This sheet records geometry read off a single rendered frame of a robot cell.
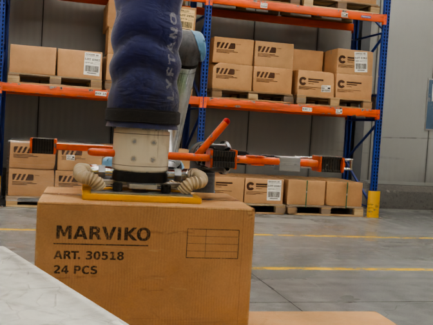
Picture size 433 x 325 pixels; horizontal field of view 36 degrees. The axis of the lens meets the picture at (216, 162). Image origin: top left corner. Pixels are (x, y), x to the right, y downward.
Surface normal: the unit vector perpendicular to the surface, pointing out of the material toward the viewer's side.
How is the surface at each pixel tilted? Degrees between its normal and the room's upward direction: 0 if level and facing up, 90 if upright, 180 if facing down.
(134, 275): 90
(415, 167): 90
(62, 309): 0
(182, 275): 90
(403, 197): 90
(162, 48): 71
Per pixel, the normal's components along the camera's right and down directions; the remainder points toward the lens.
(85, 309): 0.06, -1.00
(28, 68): 0.20, 0.10
